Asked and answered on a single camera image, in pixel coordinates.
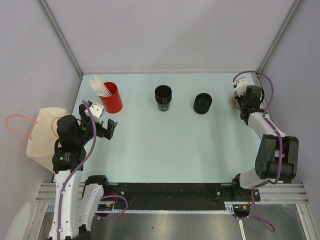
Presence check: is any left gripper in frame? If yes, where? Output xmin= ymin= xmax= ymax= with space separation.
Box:
xmin=76 ymin=104 xmax=117 ymax=145

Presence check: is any brown pulp cup carrier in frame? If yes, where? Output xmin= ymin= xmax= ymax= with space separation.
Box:
xmin=231 ymin=91 xmax=242 ymax=110

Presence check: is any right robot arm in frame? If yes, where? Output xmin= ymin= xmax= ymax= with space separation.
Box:
xmin=230 ymin=85 xmax=299 ymax=201

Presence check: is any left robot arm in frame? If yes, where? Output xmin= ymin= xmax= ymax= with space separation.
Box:
xmin=48 ymin=101 xmax=117 ymax=240

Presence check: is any red cylindrical straw holder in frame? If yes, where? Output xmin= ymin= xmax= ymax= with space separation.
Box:
xmin=99 ymin=82 xmax=123 ymax=114

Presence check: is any tilted black ribbed cup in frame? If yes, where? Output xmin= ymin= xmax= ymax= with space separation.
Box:
xmin=193 ymin=93 xmax=213 ymax=115

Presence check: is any upright black ribbed cup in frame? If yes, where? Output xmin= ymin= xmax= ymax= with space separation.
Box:
xmin=154 ymin=85 xmax=172 ymax=112

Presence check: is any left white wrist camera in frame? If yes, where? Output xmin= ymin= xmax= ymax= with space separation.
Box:
xmin=82 ymin=101 xmax=106 ymax=125

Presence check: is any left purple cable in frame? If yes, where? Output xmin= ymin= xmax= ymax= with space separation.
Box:
xmin=55 ymin=99 xmax=98 ymax=240

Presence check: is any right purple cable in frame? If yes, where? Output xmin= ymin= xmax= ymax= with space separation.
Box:
xmin=232 ymin=70 xmax=285 ymax=232

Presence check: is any translucent bag with orange handles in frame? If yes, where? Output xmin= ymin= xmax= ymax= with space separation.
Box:
xmin=5 ymin=107 xmax=70 ymax=172

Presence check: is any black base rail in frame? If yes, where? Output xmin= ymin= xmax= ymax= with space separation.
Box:
xmin=82 ymin=174 xmax=258 ymax=218

